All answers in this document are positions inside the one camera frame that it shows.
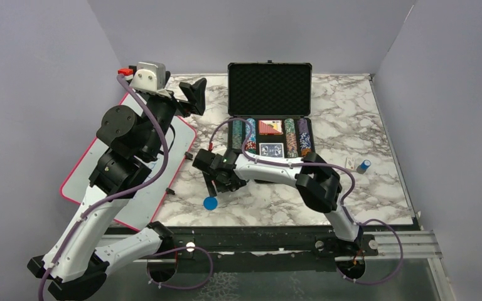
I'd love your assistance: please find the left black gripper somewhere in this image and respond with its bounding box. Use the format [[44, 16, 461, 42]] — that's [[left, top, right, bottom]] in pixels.
[[141, 71, 206, 160]]

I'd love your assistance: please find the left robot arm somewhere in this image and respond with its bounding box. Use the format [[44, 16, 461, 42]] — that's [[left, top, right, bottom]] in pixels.
[[28, 75, 207, 300]]

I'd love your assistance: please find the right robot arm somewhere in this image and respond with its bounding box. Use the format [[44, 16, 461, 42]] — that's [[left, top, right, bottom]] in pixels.
[[192, 149, 363, 255]]

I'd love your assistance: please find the black poker set case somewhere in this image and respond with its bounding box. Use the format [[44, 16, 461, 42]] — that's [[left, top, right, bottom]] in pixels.
[[227, 61, 316, 158]]

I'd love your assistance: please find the blue round button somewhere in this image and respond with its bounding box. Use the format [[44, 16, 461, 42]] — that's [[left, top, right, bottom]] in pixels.
[[203, 196, 218, 211]]

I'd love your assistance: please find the blue red chip row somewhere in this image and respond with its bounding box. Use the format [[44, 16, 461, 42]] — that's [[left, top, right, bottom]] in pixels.
[[245, 118, 257, 154]]

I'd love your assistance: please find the dark green chip row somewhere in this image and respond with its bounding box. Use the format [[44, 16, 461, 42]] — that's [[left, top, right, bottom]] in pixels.
[[232, 120, 244, 149]]

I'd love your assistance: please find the blue card deck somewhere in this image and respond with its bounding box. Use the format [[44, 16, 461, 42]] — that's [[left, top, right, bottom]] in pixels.
[[259, 143, 285, 158]]

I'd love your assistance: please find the red card deck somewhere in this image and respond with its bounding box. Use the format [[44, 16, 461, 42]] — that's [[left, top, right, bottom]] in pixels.
[[258, 120, 283, 135]]

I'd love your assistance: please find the green orange chip row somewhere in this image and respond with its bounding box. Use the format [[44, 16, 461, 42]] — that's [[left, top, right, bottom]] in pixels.
[[284, 119, 299, 158]]

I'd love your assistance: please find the white board red edge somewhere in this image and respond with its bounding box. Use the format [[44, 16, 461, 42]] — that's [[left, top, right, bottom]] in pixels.
[[60, 116, 196, 231]]

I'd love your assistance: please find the purple blue chip row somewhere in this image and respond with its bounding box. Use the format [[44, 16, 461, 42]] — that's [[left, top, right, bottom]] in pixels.
[[297, 119, 313, 157]]

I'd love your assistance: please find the small white playing card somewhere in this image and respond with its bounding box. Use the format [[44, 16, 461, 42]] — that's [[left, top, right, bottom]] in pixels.
[[345, 157, 356, 170]]

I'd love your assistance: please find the blue cylinder cap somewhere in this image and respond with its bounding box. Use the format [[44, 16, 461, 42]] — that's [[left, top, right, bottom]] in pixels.
[[356, 159, 372, 174]]

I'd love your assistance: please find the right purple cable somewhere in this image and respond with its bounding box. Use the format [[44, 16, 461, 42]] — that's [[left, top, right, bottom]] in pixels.
[[207, 118, 405, 287]]

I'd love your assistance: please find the purple cable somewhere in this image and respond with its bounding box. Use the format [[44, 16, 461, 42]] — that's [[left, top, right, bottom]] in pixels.
[[37, 68, 171, 301], [207, 118, 405, 287]]

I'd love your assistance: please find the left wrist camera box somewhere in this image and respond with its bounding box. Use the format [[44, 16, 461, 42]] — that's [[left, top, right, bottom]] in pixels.
[[130, 61, 169, 97]]

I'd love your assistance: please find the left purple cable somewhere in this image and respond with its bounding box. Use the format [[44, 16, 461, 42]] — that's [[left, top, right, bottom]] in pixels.
[[37, 68, 171, 301]]

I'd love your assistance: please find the black mounting rail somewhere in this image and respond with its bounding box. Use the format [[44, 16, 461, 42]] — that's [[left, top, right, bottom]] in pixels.
[[99, 222, 420, 275]]

